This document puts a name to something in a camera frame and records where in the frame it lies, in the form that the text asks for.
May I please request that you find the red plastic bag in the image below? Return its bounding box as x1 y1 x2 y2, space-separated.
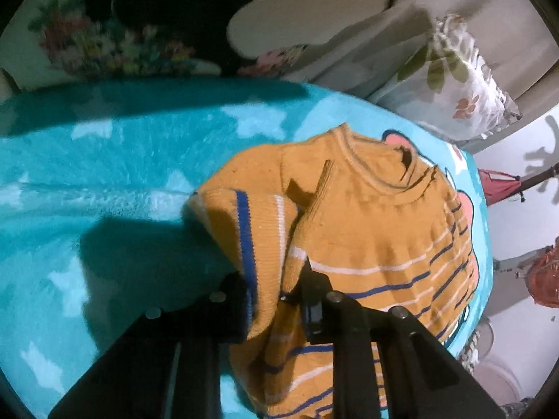
479 169 521 206

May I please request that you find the white leaf-print ruffled pillow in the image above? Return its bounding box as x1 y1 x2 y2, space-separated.
369 13 522 144

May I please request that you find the teal cartoon fleece blanket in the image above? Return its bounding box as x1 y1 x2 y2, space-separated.
1 79 494 418

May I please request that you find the cream pillow black silhouette print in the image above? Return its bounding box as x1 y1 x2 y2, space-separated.
1 0 307 90

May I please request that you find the mustard striped knit sweater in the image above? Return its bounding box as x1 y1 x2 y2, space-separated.
188 125 479 418

